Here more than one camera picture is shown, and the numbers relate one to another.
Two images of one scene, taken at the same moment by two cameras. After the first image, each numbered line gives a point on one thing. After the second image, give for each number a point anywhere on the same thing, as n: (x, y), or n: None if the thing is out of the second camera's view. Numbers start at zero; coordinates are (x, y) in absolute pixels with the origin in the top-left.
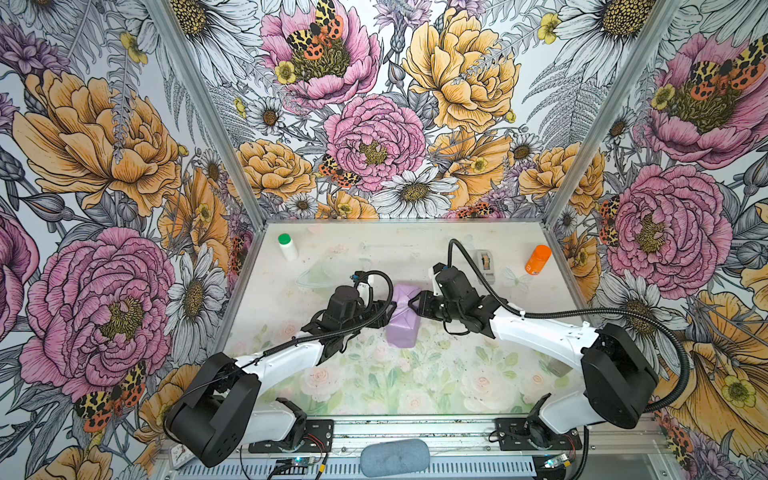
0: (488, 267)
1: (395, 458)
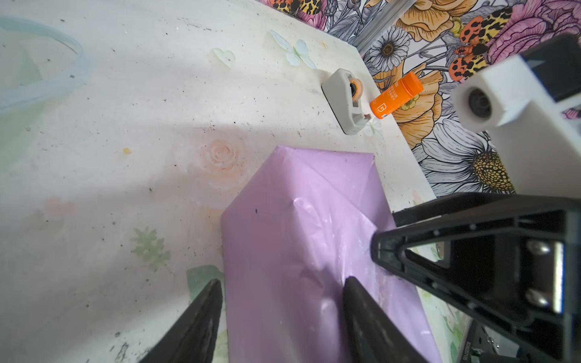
0: (343, 91)
1: None
